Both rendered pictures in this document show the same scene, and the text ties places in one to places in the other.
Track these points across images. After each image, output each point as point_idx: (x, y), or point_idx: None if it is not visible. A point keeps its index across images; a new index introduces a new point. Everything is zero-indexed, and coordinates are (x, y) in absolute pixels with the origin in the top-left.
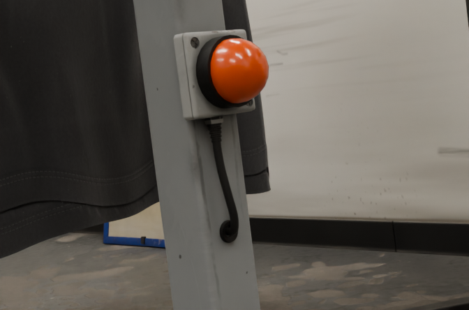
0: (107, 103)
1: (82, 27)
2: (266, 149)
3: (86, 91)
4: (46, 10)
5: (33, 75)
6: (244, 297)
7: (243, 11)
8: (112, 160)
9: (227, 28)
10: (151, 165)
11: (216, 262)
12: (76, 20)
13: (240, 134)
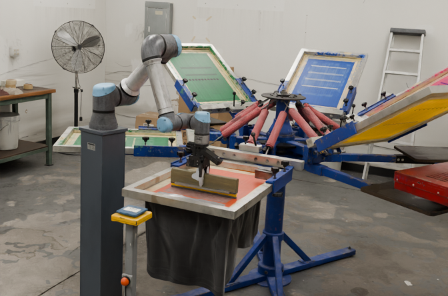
0: (186, 263)
1: (183, 249)
2: (221, 288)
3: (181, 260)
4: (175, 244)
5: (172, 254)
6: None
7: (221, 257)
8: (185, 274)
9: (217, 259)
10: (196, 278)
11: None
12: (181, 247)
13: (215, 282)
